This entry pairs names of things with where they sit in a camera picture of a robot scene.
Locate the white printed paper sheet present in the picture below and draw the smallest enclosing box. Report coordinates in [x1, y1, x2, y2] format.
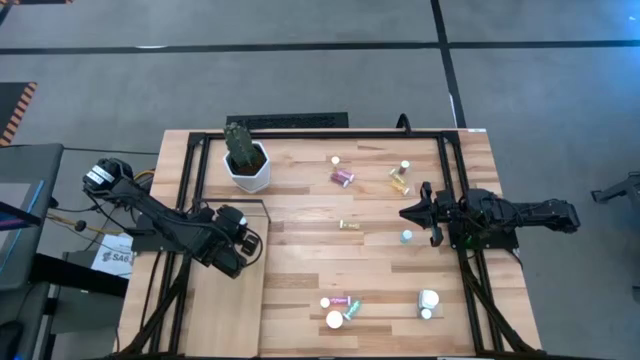
[89, 232, 135, 280]

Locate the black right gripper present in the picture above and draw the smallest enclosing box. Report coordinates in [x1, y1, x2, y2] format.
[399, 181, 457, 248]

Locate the yellow cable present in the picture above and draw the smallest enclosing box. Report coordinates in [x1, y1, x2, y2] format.
[45, 168, 154, 237]

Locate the black floor vent grille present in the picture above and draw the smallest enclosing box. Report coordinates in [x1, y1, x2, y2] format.
[225, 111, 350, 130]

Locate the black orange striped floor mat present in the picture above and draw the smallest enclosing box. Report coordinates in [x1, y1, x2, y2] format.
[0, 81, 39, 148]

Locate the white melatonin bottle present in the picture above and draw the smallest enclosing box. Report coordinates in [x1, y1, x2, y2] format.
[417, 288, 441, 311]

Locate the grey cart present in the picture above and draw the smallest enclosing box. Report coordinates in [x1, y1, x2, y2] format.
[0, 143, 66, 291]

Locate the green pill bottle white cap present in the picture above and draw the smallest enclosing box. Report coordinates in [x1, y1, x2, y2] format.
[342, 299, 363, 322]

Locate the black tripod leg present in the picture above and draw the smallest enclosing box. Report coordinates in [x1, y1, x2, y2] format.
[590, 170, 640, 211]

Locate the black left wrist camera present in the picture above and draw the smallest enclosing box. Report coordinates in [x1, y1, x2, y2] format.
[239, 233, 261, 257]

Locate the green cactus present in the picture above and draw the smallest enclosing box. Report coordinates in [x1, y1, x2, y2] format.
[222, 122, 257, 169]

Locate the wooden shelf board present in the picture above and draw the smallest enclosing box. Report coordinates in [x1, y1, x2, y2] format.
[182, 213, 271, 356]

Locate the black aluminium table frame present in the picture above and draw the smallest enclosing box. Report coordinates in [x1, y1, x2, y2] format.
[117, 128, 541, 359]

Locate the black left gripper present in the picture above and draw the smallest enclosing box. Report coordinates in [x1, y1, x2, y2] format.
[201, 227, 262, 280]

